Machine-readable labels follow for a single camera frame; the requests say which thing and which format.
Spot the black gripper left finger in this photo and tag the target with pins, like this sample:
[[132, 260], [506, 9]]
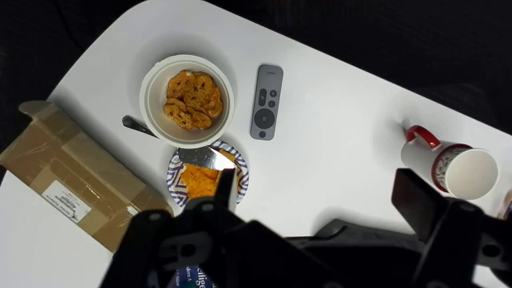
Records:
[[225, 190]]

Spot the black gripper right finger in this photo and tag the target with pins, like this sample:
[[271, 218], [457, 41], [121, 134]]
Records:
[[418, 201]]

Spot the grey remote control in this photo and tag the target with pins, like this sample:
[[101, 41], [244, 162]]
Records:
[[268, 86]]

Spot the patterned paper plate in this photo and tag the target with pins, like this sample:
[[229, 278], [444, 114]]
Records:
[[244, 174]]

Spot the orange crackers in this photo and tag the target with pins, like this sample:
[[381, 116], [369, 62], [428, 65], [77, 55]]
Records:
[[201, 182]]

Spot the pretzels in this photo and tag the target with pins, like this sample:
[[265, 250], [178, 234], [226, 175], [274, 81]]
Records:
[[193, 102]]

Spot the blue cookie packet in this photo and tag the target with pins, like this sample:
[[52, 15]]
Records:
[[189, 279]]

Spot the white paper bowl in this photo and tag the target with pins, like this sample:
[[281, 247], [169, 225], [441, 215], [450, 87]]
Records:
[[154, 105]]

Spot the cardboard box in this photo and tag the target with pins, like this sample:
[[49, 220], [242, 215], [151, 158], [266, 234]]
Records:
[[81, 161]]

